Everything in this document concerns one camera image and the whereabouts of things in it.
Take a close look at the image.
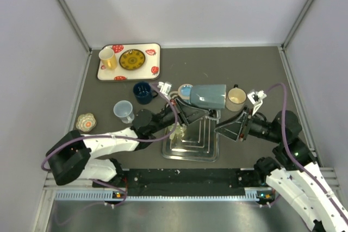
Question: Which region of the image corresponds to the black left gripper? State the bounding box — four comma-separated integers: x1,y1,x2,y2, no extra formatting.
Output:
150,96,209,134

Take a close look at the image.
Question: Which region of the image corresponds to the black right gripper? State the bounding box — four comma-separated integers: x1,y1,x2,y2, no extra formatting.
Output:
214,105,283,143

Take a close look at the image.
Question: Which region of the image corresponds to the light green mug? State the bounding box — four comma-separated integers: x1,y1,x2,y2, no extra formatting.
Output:
169,123,187,140

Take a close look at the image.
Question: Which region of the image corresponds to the blue butterfly mug orange inside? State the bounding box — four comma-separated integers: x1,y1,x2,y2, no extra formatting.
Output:
177,84,193,104

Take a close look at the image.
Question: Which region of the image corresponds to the grey-blue mug white inside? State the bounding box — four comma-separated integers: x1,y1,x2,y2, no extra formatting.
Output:
190,84,226,110

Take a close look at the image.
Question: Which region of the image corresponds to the lilac ceramic mug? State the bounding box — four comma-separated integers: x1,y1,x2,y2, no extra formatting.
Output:
207,109,221,121

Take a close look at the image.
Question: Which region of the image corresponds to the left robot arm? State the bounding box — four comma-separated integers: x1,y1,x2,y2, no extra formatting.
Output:
44,98,210,187

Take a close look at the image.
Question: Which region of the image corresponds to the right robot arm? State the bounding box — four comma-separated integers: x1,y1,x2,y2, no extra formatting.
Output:
215,107,347,231

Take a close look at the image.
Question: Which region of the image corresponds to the cream mug black rim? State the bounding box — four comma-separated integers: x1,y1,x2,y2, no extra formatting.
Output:
225,84,247,112

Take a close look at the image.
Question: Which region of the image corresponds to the dark blue enamel mug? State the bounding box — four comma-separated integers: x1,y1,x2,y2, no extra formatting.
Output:
133,81,158,105

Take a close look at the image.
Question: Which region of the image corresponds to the yellow mug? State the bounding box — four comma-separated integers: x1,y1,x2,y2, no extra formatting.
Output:
98,47,117,70

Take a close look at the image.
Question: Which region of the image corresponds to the silver metal tray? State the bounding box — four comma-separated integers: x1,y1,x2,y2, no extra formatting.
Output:
161,94,220,162

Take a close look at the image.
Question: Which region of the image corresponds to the clear plastic measuring cup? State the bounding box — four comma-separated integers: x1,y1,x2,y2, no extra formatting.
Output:
113,100,134,124

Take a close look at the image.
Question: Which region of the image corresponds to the strawberry pattern white tray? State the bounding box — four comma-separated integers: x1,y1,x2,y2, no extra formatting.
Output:
97,43,161,81

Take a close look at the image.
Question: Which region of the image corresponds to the yellow patterned small plate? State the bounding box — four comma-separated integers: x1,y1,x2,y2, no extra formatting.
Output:
119,49,146,71

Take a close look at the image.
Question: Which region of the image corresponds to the floral patterned small bowl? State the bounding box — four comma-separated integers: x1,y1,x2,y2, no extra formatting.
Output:
75,112,97,133

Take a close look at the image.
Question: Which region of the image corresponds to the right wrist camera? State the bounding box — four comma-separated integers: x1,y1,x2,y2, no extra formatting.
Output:
247,90,267,116

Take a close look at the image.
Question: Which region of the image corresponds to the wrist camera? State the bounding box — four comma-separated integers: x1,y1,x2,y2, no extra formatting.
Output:
247,90,267,116
157,81,172,95

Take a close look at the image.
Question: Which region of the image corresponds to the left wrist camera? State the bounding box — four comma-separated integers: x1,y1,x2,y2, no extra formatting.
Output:
157,81,172,95

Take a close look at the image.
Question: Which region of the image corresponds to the grey slotted cable duct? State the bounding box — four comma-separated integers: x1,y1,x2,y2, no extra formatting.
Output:
54,188,276,202

